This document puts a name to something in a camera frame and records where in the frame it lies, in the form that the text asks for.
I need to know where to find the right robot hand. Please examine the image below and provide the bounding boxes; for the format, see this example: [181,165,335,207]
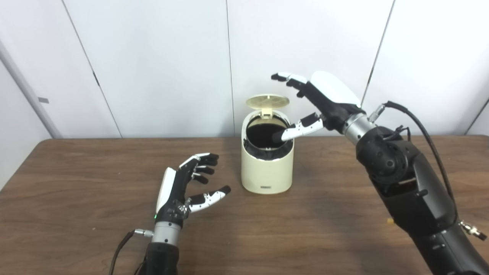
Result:
[271,71,365,144]

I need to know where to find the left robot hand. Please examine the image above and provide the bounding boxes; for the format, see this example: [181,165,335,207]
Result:
[154,153,232,228]

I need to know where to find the cream round bin lid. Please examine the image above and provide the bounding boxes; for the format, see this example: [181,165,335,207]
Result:
[246,94,290,117]

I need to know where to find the cream-colored bin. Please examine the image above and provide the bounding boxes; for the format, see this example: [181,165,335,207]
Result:
[241,110,295,194]

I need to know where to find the black bin liner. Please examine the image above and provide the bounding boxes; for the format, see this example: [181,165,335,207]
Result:
[243,115,293,160]

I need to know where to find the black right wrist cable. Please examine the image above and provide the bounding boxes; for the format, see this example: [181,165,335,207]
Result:
[368,101,487,241]

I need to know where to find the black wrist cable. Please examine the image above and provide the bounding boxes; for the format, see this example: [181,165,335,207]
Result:
[109,228,154,275]
[368,101,487,241]

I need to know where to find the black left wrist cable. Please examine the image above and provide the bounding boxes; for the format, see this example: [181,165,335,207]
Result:
[109,228,154,275]

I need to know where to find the grey wall post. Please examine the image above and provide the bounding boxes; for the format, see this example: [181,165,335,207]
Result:
[0,40,63,139]

